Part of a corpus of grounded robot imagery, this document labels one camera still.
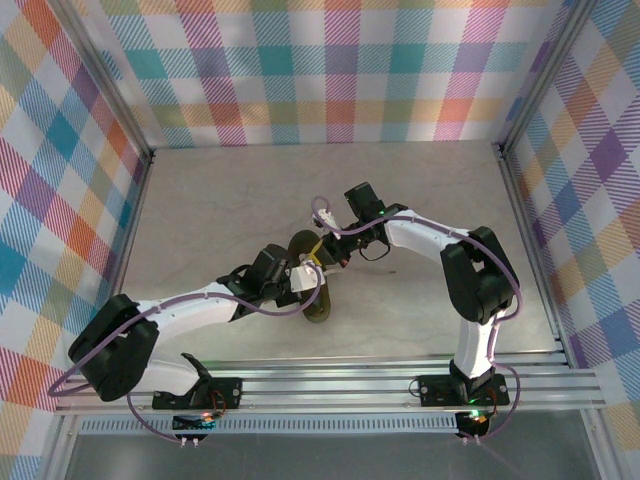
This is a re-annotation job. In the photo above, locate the thin black gripper wire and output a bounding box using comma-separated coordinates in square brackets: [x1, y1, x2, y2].
[358, 241, 392, 263]

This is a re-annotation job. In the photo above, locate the slotted grey cable duct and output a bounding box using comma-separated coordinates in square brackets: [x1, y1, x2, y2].
[78, 412, 462, 436]

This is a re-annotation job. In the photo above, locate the aluminium frame leg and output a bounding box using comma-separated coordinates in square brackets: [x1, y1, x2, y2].
[581, 409, 617, 480]
[42, 414, 82, 480]

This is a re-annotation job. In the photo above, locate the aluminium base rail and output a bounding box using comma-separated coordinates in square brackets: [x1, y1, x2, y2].
[53, 355, 607, 417]

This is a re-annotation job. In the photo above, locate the white shoelace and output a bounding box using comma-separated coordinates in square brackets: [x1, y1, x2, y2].
[298, 253, 338, 279]

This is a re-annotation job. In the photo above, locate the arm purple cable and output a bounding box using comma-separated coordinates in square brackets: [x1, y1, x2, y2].
[48, 286, 322, 445]
[310, 195, 526, 445]

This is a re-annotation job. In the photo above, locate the aluminium table edge rail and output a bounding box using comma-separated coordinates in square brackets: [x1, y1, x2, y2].
[493, 143, 574, 369]
[91, 148, 157, 374]

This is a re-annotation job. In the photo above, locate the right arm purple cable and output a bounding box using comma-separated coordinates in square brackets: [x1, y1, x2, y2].
[310, 195, 526, 445]

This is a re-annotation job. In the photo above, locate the aluminium frame post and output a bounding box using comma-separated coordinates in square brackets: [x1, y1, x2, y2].
[493, 0, 601, 159]
[47, 0, 157, 164]

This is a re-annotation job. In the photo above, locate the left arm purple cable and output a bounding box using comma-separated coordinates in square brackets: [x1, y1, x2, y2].
[48, 286, 322, 445]

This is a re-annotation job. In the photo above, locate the olive green shoe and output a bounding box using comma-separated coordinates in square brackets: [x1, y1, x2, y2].
[286, 229, 334, 326]

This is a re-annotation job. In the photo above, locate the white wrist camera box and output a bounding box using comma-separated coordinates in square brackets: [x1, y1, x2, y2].
[312, 209, 344, 239]
[288, 263, 322, 295]

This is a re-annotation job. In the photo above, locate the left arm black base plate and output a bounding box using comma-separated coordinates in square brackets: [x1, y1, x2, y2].
[152, 376, 244, 412]

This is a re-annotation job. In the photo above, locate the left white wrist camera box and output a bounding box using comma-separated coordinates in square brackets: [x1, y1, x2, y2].
[288, 263, 322, 295]

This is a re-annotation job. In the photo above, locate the plaid backdrop cloth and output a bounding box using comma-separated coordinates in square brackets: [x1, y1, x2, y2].
[0, 0, 151, 480]
[79, 0, 571, 149]
[504, 0, 640, 451]

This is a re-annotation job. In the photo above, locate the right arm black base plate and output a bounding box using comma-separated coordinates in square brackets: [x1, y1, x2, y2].
[417, 372, 512, 408]

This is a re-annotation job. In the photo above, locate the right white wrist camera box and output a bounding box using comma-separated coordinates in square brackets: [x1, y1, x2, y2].
[312, 209, 344, 239]

